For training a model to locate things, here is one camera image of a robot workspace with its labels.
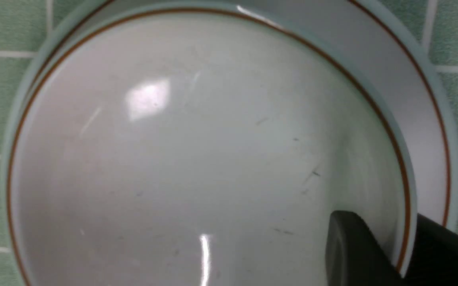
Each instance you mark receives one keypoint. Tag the light blue shallow bowl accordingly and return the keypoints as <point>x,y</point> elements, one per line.
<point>200,143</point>

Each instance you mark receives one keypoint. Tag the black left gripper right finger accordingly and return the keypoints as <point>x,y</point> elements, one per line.
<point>434,260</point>

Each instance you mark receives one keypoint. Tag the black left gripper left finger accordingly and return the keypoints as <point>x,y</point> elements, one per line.
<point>353,256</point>

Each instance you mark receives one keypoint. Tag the light blue plate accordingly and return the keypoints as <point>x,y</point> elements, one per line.
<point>389,56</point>

